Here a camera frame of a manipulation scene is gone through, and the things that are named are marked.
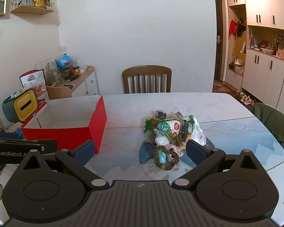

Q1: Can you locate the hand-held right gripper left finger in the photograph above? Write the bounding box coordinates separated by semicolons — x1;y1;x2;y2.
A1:
19;140;109;190

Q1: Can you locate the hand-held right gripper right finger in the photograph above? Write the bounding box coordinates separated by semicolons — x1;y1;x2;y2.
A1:
172;139;263;191

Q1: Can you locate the white plastic roll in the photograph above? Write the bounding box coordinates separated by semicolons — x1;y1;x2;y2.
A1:
180;115;207;146

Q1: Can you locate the tiger plush toy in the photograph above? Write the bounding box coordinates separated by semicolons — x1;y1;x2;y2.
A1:
167;144;184;162

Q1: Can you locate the red cardboard box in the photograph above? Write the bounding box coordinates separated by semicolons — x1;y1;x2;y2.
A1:
20;95;107;155

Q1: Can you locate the painted egg with green tassel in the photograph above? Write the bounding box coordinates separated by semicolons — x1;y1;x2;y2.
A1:
144;118;182;136

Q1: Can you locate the white cotton ball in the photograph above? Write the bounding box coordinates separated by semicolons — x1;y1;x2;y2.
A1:
155;134;170;146

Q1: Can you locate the brown woven ring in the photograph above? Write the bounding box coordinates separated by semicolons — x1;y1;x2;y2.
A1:
153;145;181;171

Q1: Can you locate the dark green pouch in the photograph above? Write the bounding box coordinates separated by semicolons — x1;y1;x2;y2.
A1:
179;120;193;141

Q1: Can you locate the green and yellow tissue box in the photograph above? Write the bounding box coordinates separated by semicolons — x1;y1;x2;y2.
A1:
2;89;37;123

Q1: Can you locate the red patterned doormat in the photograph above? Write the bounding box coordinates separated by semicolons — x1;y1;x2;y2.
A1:
212;82;232;93

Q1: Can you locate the white sideboard cabinet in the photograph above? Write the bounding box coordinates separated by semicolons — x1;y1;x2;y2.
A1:
62;66;99;97

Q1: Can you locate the pair of pink shoes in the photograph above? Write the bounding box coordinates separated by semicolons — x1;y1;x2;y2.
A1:
237;91;257;106

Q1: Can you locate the red and white snack bag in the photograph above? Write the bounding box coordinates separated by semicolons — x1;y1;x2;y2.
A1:
19;69;50;106

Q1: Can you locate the blue plush toy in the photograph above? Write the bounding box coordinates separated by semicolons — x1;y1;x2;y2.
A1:
57;54;73;69

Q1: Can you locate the brown wooden dining chair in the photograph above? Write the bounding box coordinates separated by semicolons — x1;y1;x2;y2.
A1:
122;65;172;94

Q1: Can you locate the white built-in wardrobe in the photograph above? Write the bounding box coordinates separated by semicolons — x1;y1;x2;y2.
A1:
225;0;284;110

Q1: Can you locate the dark entrance door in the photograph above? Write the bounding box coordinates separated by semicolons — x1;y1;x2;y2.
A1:
214;0;228;93

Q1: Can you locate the red hanging cloth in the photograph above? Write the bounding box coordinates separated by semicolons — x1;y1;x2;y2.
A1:
229;19;237;37

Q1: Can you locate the black hanging bag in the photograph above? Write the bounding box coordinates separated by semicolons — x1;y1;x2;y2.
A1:
237;18;247;37

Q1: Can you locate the wooden wall shelf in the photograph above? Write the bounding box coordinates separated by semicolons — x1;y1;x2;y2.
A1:
10;0;55;15

